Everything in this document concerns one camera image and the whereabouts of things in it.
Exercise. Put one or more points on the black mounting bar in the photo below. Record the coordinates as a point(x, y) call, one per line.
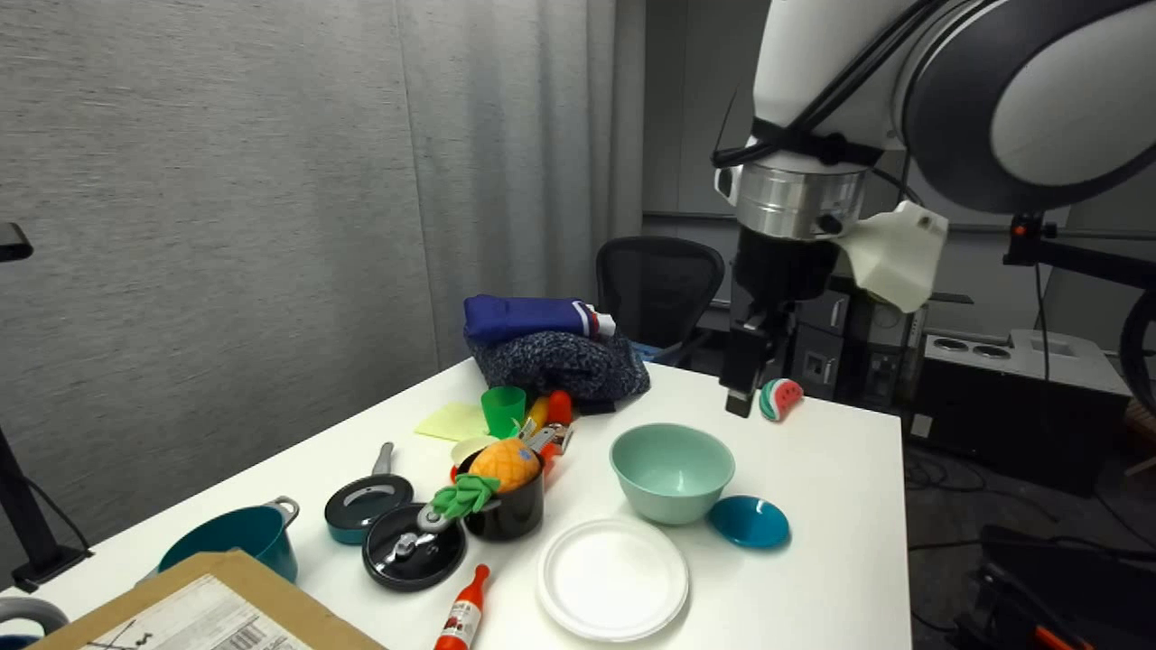
point(1086, 259)

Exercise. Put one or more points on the black office chair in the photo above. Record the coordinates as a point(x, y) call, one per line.
point(657, 290)

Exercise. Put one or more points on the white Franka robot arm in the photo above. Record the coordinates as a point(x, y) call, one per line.
point(1058, 111)

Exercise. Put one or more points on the folded blue cloth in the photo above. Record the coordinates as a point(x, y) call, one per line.
point(525, 321)

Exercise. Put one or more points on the black pot lid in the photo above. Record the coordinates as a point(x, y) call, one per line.
point(412, 551)

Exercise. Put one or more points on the red orange toy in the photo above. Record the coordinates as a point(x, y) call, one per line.
point(556, 412)

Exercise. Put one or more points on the white red striped cloth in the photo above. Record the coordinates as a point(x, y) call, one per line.
point(600, 324)

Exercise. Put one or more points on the dark patterned cloth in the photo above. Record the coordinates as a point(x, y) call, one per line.
point(565, 368)

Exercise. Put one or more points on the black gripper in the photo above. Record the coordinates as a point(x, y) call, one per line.
point(780, 267)

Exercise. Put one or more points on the red toy ketchup bottle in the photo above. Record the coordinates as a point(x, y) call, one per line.
point(462, 611)

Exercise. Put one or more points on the small dark frying pan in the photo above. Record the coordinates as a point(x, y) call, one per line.
point(367, 506)

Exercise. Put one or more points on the orange carrot plush toy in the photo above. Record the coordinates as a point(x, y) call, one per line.
point(502, 464)

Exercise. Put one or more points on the red green white ball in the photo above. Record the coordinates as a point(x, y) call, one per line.
point(780, 398)

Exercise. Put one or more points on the green plastic cup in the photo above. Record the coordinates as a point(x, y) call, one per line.
point(502, 410)

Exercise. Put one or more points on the green bowl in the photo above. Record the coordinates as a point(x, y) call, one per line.
point(672, 475)

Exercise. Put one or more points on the white plate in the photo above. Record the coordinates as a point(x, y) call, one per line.
point(612, 581)

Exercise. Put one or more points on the grey equipment case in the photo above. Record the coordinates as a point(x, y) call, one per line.
point(1022, 398)

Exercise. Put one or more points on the black floor equipment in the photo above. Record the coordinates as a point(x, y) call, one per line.
point(1058, 598)

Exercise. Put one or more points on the blue round lid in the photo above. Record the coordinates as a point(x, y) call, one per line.
point(749, 525)

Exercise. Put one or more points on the black toy pot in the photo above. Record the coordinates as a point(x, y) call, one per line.
point(509, 516)

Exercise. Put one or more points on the brown cardboard box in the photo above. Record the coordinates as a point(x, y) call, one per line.
point(205, 609)

